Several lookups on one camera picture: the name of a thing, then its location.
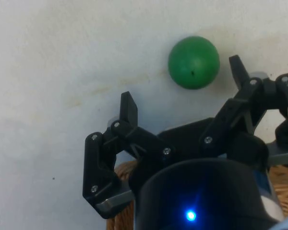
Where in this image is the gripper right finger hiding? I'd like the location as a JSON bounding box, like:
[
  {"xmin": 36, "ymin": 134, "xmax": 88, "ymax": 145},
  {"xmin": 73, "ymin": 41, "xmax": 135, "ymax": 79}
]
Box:
[{"xmin": 198, "ymin": 54, "xmax": 288, "ymax": 158}]

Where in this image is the brown wicker basket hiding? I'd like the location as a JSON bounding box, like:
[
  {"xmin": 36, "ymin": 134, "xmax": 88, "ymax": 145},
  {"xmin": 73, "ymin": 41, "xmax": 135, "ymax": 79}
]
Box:
[{"xmin": 107, "ymin": 161, "xmax": 288, "ymax": 230}]

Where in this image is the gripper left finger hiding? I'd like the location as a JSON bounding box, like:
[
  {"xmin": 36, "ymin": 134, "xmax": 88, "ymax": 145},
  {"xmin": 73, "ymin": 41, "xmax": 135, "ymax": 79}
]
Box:
[{"xmin": 82, "ymin": 91, "xmax": 177, "ymax": 205}]

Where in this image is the green ball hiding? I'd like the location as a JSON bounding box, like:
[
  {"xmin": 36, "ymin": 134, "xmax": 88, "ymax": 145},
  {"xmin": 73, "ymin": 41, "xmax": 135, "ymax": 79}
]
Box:
[{"xmin": 168, "ymin": 35, "xmax": 221, "ymax": 91}]

